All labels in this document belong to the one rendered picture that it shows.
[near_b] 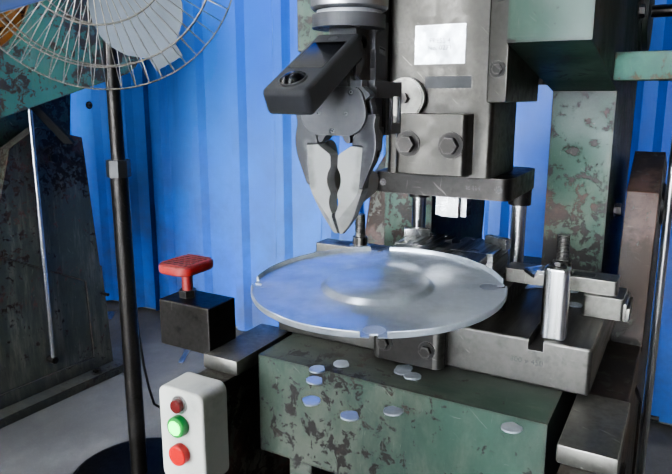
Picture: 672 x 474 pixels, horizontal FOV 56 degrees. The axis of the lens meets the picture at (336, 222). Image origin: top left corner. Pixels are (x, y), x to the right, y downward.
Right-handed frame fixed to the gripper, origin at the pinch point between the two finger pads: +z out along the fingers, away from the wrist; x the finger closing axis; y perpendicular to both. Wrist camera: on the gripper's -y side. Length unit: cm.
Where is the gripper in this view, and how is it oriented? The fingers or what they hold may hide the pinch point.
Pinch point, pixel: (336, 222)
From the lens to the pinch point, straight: 62.7
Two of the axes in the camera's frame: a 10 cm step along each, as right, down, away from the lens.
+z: -0.1, 9.8, 2.0
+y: 5.1, -1.6, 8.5
